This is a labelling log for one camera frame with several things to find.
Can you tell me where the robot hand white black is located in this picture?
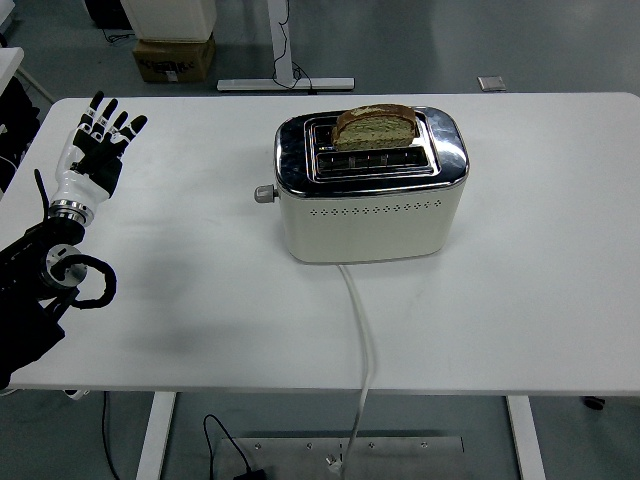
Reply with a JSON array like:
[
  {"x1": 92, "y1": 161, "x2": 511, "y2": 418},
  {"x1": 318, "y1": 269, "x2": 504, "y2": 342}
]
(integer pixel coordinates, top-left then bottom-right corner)
[{"x1": 49, "y1": 90, "x2": 149, "y2": 209}]

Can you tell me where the cream and chrome toaster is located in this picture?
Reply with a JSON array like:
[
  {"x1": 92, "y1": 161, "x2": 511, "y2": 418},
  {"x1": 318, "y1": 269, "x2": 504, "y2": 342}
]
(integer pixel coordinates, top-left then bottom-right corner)
[{"x1": 273, "y1": 105, "x2": 471, "y2": 265}]

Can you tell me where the black equipment rack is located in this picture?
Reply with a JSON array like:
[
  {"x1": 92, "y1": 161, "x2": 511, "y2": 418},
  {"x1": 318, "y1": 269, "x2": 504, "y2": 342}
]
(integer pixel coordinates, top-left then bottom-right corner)
[{"x1": 0, "y1": 77, "x2": 41, "y2": 194}]

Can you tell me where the white side table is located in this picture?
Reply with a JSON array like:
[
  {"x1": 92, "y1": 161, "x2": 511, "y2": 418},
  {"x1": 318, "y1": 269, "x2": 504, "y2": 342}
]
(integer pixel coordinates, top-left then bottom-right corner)
[{"x1": 0, "y1": 46, "x2": 56, "y2": 104}]

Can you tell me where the brown cardboard box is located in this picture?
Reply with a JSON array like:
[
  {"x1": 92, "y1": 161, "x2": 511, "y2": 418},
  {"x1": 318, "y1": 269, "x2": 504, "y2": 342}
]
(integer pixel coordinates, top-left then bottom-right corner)
[{"x1": 131, "y1": 33, "x2": 217, "y2": 84}]

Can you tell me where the black box on floor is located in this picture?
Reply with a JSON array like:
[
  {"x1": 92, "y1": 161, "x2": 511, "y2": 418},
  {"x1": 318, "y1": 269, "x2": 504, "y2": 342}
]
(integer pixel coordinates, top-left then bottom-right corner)
[{"x1": 83, "y1": 0, "x2": 134, "y2": 30}]

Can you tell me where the white plastic container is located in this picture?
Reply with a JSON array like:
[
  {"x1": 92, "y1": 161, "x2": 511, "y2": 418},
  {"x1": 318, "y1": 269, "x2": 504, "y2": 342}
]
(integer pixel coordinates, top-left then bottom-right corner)
[{"x1": 119, "y1": 0, "x2": 219, "y2": 43}]

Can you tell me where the white desk leg with foot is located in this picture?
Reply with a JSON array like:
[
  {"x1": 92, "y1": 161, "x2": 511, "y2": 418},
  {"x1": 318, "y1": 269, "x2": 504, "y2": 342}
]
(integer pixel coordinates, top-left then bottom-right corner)
[{"x1": 216, "y1": 0, "x2": 356, "y2": 93}]

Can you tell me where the white table leg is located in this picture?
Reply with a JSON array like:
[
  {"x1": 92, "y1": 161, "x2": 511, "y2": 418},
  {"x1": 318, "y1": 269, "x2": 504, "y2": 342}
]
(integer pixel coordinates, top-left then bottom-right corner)
[
  {"x1": 505, "y1": 395, "x2": 547, "y2": 480},
  {"x1": 134, "y1": 391, "x2": 177, "y2": 480}
]

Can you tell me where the brown bread slice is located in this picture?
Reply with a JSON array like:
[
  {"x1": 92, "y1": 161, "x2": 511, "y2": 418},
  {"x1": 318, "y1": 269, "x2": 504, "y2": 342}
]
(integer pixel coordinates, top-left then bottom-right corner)
[{"x1": 331, "y1": 103, "x2": 418, "y2": 152}]

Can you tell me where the grey metal plate with screws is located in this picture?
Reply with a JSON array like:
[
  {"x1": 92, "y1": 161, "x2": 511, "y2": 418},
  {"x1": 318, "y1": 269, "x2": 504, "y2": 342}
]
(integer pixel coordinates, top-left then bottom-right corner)
[{"x1": 219, "y1": 436, "x2": 465, "y2": 480}]

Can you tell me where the thin black hanging cable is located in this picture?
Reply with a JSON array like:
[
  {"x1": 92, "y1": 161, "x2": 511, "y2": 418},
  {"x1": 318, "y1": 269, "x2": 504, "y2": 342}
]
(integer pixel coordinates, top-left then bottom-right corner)
[{"x1": 101, "y1": 391, "x2": 121, "y2": 480}]

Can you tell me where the thin black cable on desk leg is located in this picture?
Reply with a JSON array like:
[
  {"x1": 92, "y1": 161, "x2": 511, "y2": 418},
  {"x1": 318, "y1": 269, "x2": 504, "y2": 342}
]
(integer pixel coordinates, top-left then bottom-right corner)
[{"x1": 272, "y1": 0, "x2": 319, "y2": 96}]

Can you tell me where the white toaster power cord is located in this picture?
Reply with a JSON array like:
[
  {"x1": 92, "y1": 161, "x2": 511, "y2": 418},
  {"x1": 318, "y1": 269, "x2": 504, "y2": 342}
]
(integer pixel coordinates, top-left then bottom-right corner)
[{"x1": 337, "y1": 263, "x2": 377, "y2": 474}]

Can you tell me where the black cable with power adapter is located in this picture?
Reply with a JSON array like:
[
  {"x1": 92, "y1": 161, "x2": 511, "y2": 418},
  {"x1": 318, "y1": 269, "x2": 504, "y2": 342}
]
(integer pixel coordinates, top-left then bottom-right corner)
[{"x1": 202, "y1": 413, "x2": 269, "y2": 480}]

